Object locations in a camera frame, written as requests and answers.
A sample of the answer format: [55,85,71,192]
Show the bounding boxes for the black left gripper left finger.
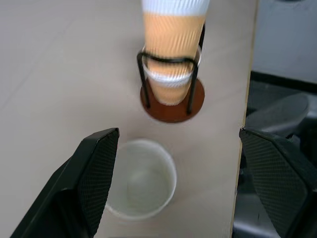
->
[9,127,120,238]

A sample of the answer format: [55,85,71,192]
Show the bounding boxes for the black wire cup holder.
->
[136,22,206,123]

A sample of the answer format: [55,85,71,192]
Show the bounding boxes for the white paper cup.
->
[105,139,177,221]

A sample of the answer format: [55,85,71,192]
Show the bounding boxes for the black office chair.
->
[232,70,317,238]

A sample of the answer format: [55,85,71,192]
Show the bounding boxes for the orange ribbed paper cup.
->
[141,0,211,65]
[143,59,196,107]

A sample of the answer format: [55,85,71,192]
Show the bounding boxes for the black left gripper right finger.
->
[239,126,317,238]

